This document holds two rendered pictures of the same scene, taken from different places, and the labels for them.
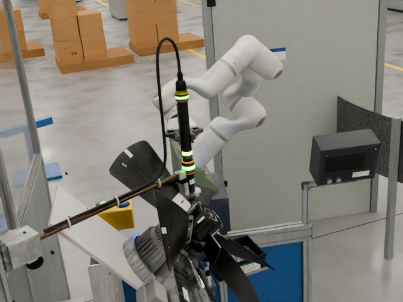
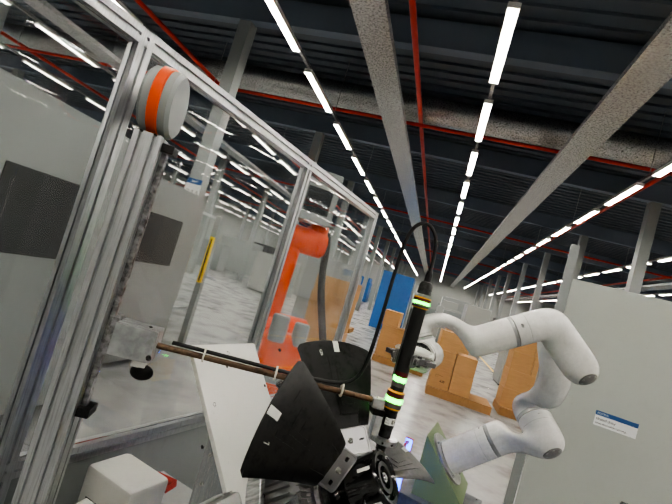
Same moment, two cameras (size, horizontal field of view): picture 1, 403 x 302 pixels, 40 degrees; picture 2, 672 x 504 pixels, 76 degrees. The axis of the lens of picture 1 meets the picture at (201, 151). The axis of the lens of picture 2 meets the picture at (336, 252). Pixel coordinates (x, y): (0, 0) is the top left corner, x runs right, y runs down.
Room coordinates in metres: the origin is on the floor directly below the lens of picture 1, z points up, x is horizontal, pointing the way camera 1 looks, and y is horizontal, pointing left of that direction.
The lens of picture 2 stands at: (0.69, -0.33, 1.61)
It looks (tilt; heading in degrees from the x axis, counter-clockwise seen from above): 3 degrees up; 33
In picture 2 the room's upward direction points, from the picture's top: 16 degrees clockwise
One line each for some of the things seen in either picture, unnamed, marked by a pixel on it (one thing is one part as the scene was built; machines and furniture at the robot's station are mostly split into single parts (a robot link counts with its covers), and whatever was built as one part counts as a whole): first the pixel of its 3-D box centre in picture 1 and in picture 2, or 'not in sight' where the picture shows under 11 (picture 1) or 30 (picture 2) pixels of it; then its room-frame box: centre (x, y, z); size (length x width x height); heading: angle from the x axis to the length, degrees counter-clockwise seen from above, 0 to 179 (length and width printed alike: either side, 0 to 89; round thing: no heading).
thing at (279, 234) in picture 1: (210, 244); not in sight; (2.10, -0.01, 0.82); 0.90 x 0.04 x 0.08; 97
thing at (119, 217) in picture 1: (114, 217); not in sight; (2.05, 0.38, 1.02); 0.16 x 0.10 x 0.11; 97
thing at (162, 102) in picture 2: not in sight; (164, 103); (1.25, 0.58, 1.88); 0.17 x 0.15 x 0.16; 7
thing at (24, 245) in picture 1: (18, 247); (134, 339); (1.31, 0.52, 1.35); 0.10 x 0.07 x 0.08; 132
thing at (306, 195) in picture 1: (306, 203); not in sight; (2.15, -0.43, 0.96); 0.03 x 0.03 x 0.20; 7
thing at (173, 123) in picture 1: (181, 127); (415, 356); (1.84, 0.06, 1.47); 0.11 x 0.10 x 0.07; 7
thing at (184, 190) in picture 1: (188, 182); (384, 420); (1.72, 0.06, 1.31); 0.09 x 0.07 x 0.10; 132
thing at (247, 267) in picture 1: (233, 258); not in sight; (1.94, -0.10, 0.84); 0.22 x 0.17 x 0.07; 112
